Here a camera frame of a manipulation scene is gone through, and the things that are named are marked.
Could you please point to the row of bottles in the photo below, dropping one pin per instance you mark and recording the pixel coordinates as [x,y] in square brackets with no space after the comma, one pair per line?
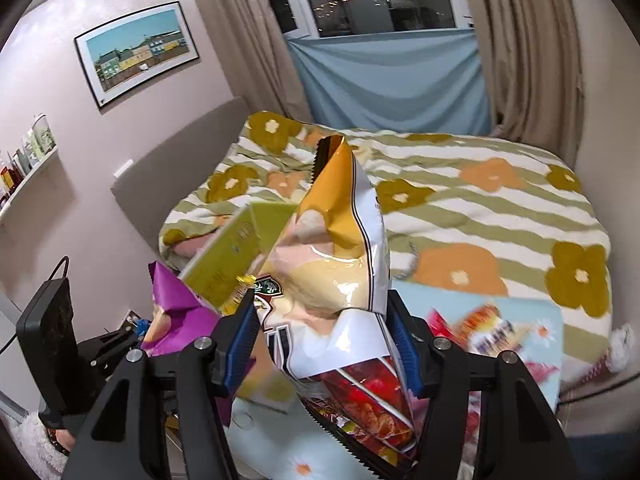
[12,172]

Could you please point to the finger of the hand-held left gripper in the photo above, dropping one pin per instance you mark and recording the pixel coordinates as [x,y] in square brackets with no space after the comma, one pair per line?
[117,342]
[102,367]

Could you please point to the beige curtain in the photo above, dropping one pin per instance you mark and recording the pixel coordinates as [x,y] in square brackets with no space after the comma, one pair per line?
[250,35]
[525,50]

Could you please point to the white fluffy toy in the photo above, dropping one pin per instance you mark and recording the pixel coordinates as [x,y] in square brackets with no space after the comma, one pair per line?
[620,350]

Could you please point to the white floral mug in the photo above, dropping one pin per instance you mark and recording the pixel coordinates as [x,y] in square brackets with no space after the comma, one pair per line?
[42,135]

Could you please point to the striped floral blanket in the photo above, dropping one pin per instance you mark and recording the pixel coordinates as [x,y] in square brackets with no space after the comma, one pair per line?
[475,210]

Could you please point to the light blue daisy cloth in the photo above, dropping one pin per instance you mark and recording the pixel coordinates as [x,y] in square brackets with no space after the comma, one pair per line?
[542,317]

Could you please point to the wall shelf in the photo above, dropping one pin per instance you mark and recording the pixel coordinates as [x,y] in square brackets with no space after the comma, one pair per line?
[35,175]

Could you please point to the yellow candy wrapper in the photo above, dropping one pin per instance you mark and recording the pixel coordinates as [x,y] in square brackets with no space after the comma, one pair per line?
[239,292]

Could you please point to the framed picture of houses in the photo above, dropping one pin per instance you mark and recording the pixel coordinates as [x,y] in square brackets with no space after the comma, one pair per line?
[135,55]

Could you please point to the person's left forearm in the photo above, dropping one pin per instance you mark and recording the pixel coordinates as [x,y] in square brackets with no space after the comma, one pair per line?
[27,440]

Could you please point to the yellow-green cardboard box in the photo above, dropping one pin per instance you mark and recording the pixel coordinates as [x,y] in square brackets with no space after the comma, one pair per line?
[220,260]

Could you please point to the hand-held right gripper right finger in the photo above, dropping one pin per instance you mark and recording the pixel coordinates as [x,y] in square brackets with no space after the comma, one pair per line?
[405,350]

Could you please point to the red snack packet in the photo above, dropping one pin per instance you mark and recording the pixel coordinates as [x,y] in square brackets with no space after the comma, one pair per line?
[480,335]

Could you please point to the blue hanging cloth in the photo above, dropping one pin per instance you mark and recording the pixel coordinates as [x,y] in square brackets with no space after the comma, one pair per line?
[390,85]

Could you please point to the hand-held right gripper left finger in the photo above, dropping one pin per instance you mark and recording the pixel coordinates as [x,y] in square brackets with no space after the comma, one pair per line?
[240,345]

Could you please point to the yellow white chips bag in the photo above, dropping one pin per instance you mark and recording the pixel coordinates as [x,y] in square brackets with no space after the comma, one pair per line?
[325,270]

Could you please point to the purple snack bag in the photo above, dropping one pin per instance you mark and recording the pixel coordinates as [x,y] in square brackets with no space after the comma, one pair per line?
[175,320]

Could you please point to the grey headboard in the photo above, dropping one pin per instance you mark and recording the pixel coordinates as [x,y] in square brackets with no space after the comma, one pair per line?
[170,160]

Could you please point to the white wall switch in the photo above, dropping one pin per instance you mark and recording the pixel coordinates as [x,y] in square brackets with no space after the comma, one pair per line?
[123,168]

